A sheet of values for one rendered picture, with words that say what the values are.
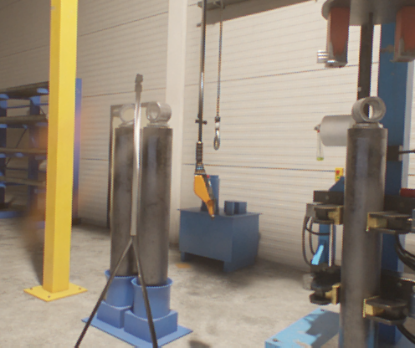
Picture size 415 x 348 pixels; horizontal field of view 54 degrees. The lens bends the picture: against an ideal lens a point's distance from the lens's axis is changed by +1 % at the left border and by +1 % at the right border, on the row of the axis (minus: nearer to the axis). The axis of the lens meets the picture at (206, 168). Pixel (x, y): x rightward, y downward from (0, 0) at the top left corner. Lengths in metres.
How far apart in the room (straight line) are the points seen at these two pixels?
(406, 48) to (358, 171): 0.73
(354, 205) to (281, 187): 2.63
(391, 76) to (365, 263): 1.22
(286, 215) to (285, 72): 1.73
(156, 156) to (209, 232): 2.11
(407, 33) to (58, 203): 2.97
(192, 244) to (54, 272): 1.71
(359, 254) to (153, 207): 1.34
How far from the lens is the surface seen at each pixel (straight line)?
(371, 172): 2.43
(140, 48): 6.91
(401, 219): 2.37
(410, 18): 2.67
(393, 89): 2.93
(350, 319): 2.59
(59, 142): 3.82
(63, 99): 3.86
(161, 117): 2.86
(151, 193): 2.82
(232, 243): 4.57
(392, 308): 2.44
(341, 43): 2.54
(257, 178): 5.18
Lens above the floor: 1.26
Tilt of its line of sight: 1 degrees down
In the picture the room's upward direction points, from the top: 2 degrees clockwise
